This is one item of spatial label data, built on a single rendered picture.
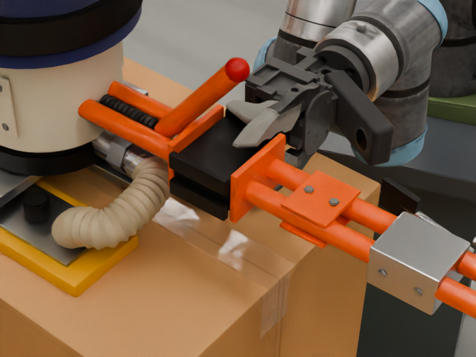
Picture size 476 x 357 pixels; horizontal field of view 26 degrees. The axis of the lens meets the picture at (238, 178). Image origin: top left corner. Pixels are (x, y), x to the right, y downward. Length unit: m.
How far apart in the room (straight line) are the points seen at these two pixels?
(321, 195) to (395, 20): 0.29
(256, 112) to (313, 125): 0.08
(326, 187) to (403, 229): 0.09
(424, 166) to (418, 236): 0.73
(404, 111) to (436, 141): 0.48
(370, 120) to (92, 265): 0.32
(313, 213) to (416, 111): 0.34
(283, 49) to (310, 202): 0.40
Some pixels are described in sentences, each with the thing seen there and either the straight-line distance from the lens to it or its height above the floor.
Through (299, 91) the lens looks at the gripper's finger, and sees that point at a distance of 1.02.
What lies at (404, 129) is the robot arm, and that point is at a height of 1.04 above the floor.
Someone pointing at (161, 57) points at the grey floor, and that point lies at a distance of 3.25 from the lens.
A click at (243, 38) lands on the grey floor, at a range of 3.34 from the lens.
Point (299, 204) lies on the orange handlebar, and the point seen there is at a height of 1.16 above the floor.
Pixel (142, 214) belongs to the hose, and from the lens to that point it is 1.04.
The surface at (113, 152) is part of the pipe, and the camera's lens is 1.11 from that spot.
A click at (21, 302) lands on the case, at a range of 1.07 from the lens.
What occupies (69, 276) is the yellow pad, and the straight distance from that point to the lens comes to 1.07.
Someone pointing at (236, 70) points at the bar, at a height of 1.27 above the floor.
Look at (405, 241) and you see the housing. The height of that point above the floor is 1.16.
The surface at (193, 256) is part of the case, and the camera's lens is 1.10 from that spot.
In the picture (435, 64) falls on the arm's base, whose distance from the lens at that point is 1.74.
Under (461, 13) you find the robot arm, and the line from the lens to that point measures 1.68.
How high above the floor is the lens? 1.79
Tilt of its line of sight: 40 degrees down
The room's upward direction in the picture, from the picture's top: straight up
